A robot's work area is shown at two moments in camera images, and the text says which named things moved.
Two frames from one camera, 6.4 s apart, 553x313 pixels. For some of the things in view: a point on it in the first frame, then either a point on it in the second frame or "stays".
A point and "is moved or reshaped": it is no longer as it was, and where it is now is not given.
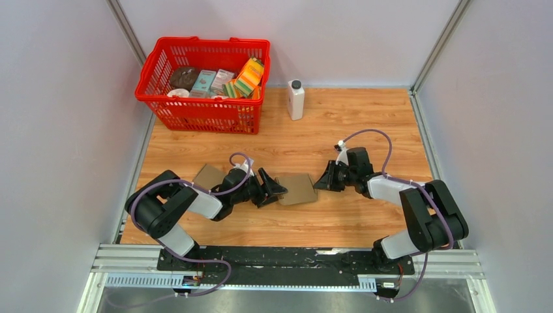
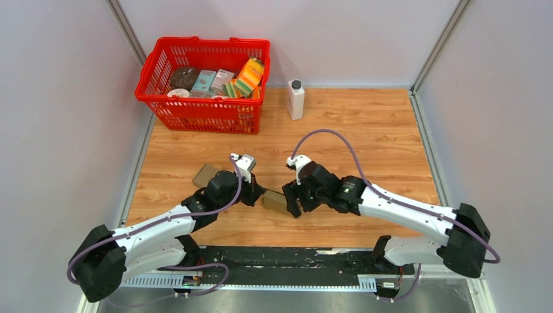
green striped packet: (232, 89) stays
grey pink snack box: (222, 77) stays
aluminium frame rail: (137, 267) stays
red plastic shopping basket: (202, 115) stays
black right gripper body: (351, 174) to (310, 201)
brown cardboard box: (210, 177) stays
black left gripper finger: (276, 189) to (256, 192)
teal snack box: (203, 83) stays
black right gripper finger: (327, 181) to (291, 192)
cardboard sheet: (300, 189) is moved or reshaped
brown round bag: (184, 77) stays
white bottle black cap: (295, 100) stays
